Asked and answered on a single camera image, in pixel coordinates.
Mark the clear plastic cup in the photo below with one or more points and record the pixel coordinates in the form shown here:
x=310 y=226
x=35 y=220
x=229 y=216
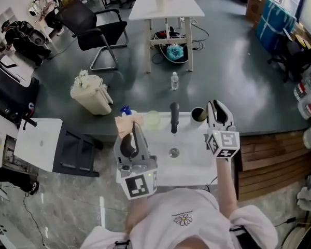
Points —
x=153 y=118

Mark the white tall table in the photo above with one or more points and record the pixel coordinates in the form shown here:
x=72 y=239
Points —
x=176 y=6

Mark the blue bath pouf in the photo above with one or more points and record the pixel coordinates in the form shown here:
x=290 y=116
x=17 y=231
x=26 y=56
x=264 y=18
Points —
x=175 y=52

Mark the black basin stand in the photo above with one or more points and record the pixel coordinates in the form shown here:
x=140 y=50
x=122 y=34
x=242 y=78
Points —
x=77 y=152

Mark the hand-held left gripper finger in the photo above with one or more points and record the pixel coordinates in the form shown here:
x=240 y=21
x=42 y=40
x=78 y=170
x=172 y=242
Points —
x=142 y=146
x=127 y=146

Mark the pale green cup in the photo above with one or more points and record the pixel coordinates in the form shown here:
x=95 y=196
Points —
x=197 y=125

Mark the black sink faucet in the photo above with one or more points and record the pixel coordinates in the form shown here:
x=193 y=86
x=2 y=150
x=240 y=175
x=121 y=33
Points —
x=174 y=118

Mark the wooden slat platform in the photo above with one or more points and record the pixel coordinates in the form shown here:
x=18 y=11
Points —
x=274 y=159

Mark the person's white daisy shirt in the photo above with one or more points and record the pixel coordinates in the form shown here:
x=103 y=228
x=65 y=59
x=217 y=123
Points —
x=176 y=206

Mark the white shelf unit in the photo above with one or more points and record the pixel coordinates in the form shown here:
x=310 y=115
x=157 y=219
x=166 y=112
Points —
x=0 y=27

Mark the white narrow basin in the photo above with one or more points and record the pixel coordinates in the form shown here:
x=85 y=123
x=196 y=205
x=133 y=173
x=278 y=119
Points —
x=14 y=67

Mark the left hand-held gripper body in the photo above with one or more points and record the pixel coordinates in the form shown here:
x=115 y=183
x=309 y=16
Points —
x=137 y=185

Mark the white folded towel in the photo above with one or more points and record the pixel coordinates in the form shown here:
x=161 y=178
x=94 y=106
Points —
x=309 y=196

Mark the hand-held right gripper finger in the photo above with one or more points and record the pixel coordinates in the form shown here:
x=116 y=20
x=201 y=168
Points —
x=221 y=113
x=210 y=118

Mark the white square basin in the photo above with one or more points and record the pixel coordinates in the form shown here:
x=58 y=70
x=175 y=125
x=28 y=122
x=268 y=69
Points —
x=39 y=144

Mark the black office chair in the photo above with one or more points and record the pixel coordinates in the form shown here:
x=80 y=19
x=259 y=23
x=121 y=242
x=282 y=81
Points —
x=298 y=53

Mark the brown cardboard box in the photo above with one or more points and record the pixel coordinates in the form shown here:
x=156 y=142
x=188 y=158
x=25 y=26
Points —
x=255 y=6

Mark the white flower bunch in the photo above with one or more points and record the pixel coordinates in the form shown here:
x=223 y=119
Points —
x=82 y=79

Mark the black toilet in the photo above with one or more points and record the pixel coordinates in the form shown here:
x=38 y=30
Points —
x=38 y=38

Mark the person's right forearm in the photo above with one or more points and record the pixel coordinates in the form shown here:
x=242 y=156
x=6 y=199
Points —
x=226 y=185

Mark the cream trash bin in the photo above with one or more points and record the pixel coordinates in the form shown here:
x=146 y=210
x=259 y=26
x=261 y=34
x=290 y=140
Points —
x=90 y=97

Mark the clear water bottle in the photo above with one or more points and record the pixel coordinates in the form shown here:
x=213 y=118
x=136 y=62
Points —
x=174 y=82

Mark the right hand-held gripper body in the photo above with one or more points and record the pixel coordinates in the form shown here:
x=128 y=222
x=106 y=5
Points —
x=226 y=140

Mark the round white disc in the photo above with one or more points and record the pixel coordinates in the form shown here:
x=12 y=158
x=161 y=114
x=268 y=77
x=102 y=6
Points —
x=298 y=237

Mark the blue wrapped package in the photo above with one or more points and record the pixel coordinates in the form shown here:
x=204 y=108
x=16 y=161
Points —
x=274 y=25

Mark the round mirror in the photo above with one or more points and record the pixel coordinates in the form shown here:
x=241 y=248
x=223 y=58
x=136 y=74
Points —
x=33 y=8

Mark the person's left forearm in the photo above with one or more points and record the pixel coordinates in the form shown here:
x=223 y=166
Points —
x=134 y=214

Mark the white sink basin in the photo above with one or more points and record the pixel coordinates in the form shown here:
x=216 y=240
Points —
x=186 y=149

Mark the black cantilever chair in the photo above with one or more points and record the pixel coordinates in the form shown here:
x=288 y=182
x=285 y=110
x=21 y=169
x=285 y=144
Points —
x=93 y=30

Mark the black vanity cabinet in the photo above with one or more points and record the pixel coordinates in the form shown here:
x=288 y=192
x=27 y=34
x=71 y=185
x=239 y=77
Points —
x=7 y=97

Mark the white dressing table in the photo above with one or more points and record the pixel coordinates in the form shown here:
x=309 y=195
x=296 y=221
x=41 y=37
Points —
x=45 y=30

